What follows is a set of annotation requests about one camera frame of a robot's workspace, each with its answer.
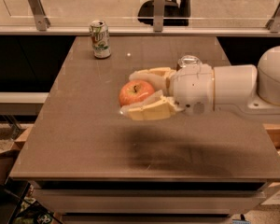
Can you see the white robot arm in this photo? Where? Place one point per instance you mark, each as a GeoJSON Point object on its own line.
{"type": "Point", "coordinates": [250, 91]}

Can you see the black office chair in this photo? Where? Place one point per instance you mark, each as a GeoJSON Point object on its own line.
{"type": "Point", "coordinates": [176, 12]}

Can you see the green 7up can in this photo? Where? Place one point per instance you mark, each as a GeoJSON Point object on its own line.
{"type": "Point", "coordinates": [100, 39]}

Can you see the grey drawer cabinet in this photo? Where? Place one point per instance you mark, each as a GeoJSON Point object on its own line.
{"type": "Point", "coordinates": [149, 203]}

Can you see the glass partition panel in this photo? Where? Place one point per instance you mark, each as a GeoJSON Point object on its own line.
{"type": "Point", "coordinates": [79, 13]}

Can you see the orange brown soda can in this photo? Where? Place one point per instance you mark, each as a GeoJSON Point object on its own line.
{"type": "Point", "coordinates": [187, 60]}

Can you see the middle metal glass bracket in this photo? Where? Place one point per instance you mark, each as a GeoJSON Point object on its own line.
{"type": "Point", "coordinates": [158, 14]}

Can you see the left metal glass bracket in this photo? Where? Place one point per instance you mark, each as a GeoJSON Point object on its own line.
{"type": "Point", "coordinates": [42, 22]}

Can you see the red apple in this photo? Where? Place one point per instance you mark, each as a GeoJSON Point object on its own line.
{"type": "Point", "coordinates": [135, 91]}

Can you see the cardboard box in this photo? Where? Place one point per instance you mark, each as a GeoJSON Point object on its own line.
{"type": "Point", "coordinates": [273, 131]}

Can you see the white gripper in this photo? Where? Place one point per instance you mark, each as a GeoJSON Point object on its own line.
{"type": "Point", "coordinates": [192, 89]}

